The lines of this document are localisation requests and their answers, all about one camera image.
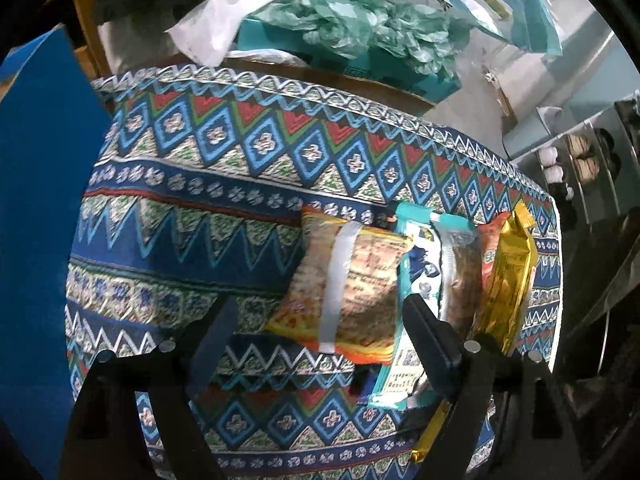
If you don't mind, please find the red candy snack bag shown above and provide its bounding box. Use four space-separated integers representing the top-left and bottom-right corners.
477 212 510 287

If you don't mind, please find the small gold wrapped bar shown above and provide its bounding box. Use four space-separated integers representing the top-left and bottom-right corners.
411 400 451 464

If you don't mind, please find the patterned blue tablecloth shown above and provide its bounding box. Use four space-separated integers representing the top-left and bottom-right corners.
64 65 563 479

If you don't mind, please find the light blue snack packet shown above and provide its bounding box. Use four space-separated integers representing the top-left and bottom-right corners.
367 202 482 411

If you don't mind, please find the blue cardboard box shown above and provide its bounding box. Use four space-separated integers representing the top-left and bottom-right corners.
1 26 112 479

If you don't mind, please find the grey shoe rack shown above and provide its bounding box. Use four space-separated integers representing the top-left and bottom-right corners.
511 92 639 224

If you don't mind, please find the teal box with green paper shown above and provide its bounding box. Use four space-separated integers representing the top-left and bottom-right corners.
238 0 471 103

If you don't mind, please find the orange round-print snack bag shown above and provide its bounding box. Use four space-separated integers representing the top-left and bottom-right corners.
265 207 412 365

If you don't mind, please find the small yellow gold snack packet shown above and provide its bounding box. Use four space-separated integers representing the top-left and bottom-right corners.
472 200 538 356

